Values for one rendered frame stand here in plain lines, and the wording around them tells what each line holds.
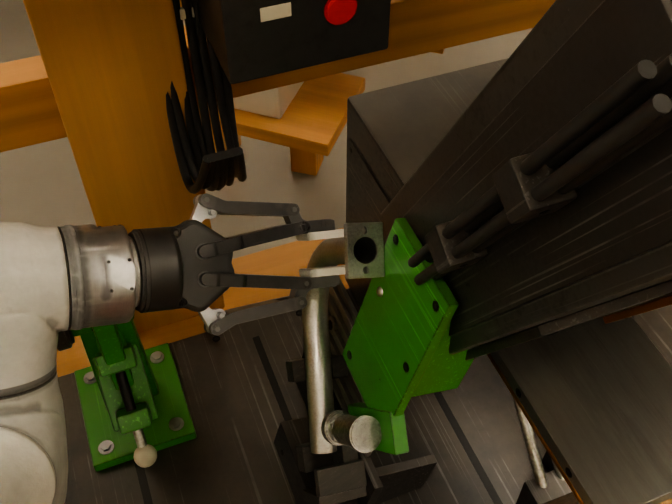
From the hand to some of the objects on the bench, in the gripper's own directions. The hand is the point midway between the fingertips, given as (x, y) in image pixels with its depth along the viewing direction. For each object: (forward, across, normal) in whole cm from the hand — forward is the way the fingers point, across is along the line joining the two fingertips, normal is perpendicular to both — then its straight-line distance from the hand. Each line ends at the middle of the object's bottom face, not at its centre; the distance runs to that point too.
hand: (336, 251), depth 79 cm
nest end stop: (+4, -30, +13) cm, 33 cm away
